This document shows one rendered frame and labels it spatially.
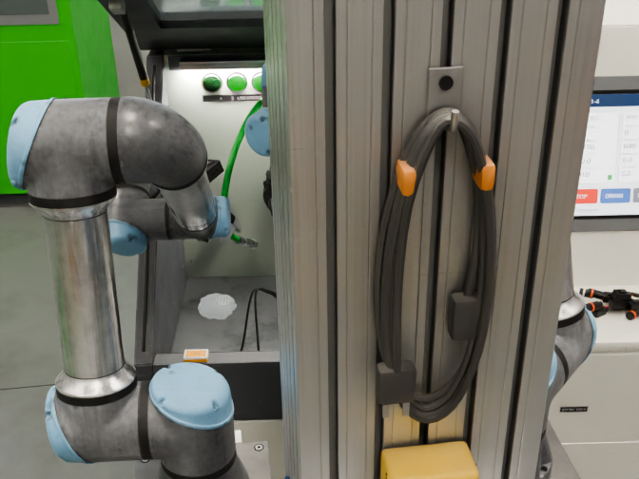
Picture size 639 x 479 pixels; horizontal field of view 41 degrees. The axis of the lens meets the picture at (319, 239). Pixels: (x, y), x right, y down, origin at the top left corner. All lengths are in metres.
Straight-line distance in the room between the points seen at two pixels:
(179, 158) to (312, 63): 0.51
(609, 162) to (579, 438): 0.62
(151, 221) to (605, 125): 1.03
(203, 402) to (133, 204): 0.43
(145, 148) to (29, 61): 3.36
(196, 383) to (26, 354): 2.39
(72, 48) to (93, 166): 3.26
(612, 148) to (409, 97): 1.36
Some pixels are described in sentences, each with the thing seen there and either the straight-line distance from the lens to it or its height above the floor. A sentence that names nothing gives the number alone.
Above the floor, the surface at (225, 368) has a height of 0.94.
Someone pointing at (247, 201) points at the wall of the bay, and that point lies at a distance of 2.23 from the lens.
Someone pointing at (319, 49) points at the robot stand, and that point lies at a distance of 0.66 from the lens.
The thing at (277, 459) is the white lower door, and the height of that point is 0.67.
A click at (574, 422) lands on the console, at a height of 0.76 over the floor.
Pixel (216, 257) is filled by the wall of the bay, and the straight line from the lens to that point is 2.32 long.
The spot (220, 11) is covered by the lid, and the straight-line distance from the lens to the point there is 1.86.
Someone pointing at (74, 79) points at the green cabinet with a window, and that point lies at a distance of 4.43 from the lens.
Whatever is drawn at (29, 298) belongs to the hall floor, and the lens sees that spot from 3.98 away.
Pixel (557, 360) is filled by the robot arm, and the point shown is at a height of 1.24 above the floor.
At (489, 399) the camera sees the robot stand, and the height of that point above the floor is 1.51.
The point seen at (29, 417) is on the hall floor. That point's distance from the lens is 3.31.
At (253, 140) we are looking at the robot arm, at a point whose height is 1.52.
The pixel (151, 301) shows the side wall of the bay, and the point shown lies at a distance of 1.88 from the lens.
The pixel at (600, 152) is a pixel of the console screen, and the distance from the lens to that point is 2.00.
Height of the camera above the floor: 2.06
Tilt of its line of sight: 30 degrees down
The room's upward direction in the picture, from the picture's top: 1 degrees counter-clockwise
